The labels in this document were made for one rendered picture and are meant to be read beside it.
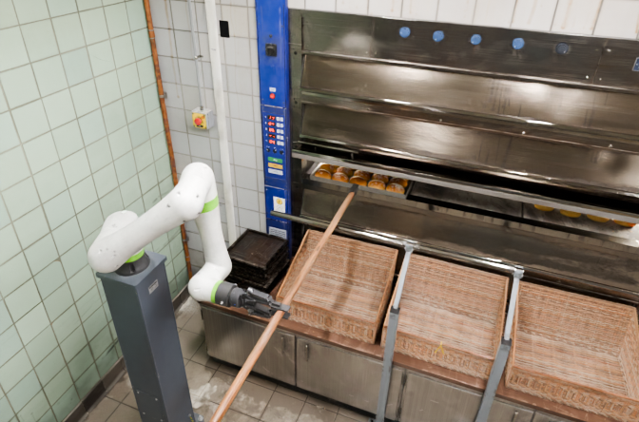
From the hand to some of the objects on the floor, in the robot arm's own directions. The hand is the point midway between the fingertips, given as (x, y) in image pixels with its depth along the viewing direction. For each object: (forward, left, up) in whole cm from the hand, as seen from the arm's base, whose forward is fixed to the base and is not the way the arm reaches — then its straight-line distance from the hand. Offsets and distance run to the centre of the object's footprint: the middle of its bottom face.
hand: (280, 310), depth 179 cm
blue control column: (-47, +193, -120) cm, 232 cm away
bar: (+29, +50, -120) cm, 133 cm away
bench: (+46, +71, -120) cm, 146 cm away
